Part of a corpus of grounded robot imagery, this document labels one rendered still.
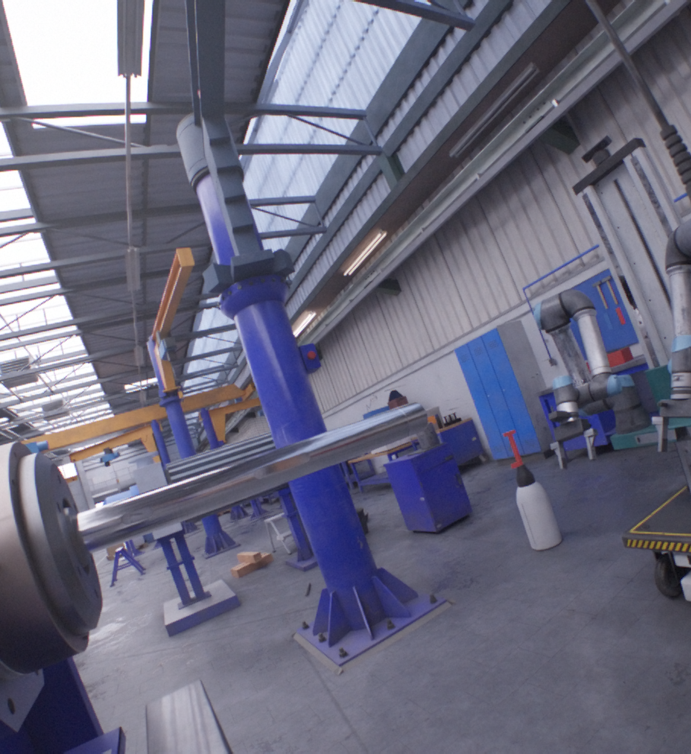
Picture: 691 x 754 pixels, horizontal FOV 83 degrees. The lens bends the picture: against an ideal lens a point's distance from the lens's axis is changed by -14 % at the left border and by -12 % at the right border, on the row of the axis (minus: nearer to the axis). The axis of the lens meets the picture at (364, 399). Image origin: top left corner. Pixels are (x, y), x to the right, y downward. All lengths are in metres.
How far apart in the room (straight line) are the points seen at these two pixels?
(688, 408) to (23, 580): 1.48
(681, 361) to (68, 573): 1.46
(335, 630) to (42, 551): 2.12
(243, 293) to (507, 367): 3.89
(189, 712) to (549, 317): 1.76
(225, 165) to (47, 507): 2.28
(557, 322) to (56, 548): 1.78
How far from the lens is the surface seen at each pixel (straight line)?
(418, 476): 3.99
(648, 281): 2.04
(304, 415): 2.51
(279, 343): 2.58
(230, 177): 2.75
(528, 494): 2.91
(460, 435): 6.89
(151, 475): 4.29
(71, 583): 0.75
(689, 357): 1.42
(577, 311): 1.88
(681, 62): 5.32
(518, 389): 5.71
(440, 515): 4.10
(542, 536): 2.97
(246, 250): 2.60
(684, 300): 1.62
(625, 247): 2.08
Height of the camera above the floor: 1.09
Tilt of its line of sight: 4 degrees up
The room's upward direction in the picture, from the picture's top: 20 degrees counter-clockwise
